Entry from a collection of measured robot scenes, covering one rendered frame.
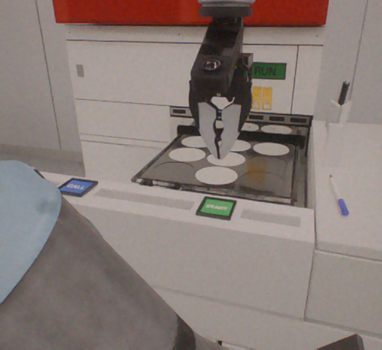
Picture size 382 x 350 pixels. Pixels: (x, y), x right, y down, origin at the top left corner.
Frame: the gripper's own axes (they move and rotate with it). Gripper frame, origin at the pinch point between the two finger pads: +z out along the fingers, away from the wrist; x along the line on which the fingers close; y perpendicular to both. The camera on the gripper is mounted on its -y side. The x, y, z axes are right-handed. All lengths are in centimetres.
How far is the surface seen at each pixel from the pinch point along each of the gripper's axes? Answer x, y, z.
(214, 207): 0.4, -0.2, 9.4
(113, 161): 43, 43, 24
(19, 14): 211, 209, -19
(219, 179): 4.4, 23.4, 15.9
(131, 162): 37, 44, 24
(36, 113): 213, 209, 63
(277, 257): -10.0, -4.8, 13.4
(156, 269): 9.2, -4.5, 20.2
